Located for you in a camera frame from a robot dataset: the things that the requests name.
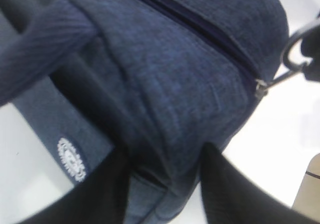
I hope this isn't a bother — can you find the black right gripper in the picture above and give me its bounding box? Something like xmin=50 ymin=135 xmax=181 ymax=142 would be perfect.
xmin=300 ymin=13 xmax=320 ymax=83

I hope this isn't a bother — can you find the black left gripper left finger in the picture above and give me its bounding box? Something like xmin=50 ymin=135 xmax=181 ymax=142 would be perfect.
xmin=22 ymin=149 xmax=130 ymax=224

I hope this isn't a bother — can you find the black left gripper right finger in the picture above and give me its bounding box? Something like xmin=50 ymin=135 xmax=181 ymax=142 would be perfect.
xmin=200 ymin=143 xmax=316 ymax=224

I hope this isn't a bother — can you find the navy blue lunch bag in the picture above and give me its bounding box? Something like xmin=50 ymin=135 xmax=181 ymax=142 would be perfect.
xmin=0 ymin=0 xmax=289 ymax=223

